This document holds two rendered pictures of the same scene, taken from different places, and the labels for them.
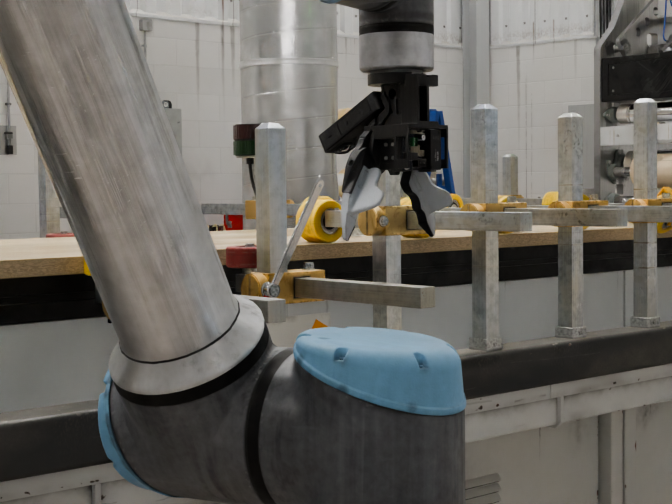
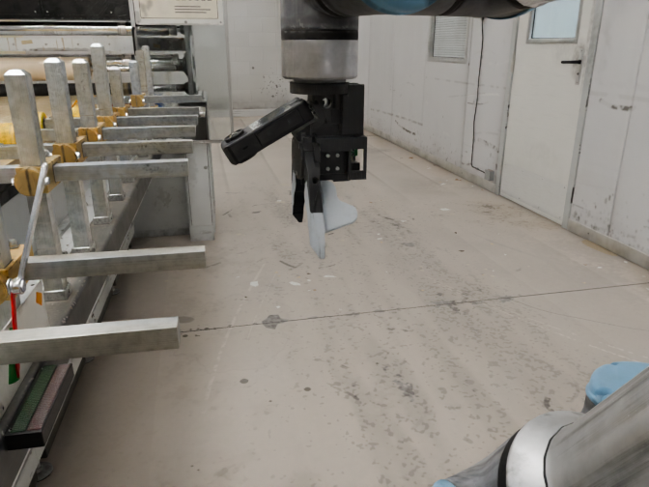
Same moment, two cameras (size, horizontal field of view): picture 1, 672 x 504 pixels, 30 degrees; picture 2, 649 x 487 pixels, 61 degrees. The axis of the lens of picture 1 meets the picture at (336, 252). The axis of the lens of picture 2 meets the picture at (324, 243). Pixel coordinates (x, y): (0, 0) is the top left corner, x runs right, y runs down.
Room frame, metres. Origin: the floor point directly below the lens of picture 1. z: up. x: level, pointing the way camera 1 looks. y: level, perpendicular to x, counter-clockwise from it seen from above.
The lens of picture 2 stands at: (1.17, 0.51, 1.18)
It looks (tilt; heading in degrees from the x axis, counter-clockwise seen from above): 20 degrees down; 300
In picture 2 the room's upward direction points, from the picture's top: straight up
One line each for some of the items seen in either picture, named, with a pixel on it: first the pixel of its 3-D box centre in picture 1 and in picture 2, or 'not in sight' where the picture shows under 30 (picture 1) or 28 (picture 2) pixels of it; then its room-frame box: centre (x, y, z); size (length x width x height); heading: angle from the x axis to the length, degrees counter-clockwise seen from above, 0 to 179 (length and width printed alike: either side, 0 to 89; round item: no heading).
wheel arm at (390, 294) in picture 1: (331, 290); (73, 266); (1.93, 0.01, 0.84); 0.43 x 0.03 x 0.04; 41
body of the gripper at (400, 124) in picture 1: (401, 124); (325, 132); (1.51, -0.08, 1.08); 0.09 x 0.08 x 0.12; 43
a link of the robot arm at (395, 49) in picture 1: (398, 56); (319, 62); (1.52, -0.08, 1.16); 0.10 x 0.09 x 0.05; 133
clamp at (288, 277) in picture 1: (282, 286); (2, 273); (2.00, 0.09, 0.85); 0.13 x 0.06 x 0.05; 131
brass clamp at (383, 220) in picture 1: (395, 220); (39, 175); (2.16, -0.10, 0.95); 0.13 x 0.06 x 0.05; 131
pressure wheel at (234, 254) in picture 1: (250, 277); not in sight; (2.09, 0.14, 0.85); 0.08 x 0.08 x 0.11
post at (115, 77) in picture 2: not in sight; (123, 136); (2.80, -0.84, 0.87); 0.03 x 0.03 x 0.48; 41
